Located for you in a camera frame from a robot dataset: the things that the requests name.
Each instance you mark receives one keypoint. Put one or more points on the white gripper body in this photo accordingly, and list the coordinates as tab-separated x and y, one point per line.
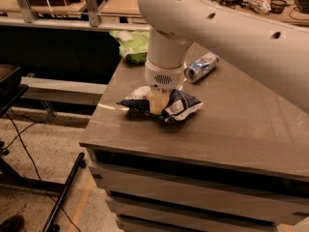
163	76

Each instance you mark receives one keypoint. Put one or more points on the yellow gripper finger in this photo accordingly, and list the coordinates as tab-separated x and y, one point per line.
158	100

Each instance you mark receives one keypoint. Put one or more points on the blue chip bag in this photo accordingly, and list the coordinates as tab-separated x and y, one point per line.
179	107

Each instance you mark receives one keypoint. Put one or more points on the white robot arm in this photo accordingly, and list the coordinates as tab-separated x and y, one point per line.
272	52

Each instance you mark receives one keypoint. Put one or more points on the green chip bag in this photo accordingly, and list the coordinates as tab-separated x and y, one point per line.
133	45

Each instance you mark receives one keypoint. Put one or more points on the silver blue soda can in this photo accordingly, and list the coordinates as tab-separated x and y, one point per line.
201	67

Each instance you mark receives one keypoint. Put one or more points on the grey drawer cabinet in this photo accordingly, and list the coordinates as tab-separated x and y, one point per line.
161	195

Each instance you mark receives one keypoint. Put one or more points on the white snack packet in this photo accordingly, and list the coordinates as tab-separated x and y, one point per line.
261	7

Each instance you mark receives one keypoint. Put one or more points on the black round container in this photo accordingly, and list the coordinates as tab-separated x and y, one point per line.
277	6

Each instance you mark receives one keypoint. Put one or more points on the black metal stand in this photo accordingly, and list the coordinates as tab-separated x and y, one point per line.
11	89

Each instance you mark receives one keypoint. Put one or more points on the black shoe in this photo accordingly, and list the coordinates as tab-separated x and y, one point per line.
12	224

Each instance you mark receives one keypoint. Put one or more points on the grey metal bracket middle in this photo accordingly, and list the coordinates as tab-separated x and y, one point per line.
92	8

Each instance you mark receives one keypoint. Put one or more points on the grey metal bracket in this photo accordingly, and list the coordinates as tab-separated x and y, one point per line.
28	15
92	8

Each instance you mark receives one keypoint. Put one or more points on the grey metal bracket left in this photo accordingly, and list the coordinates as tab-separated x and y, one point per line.
28	15

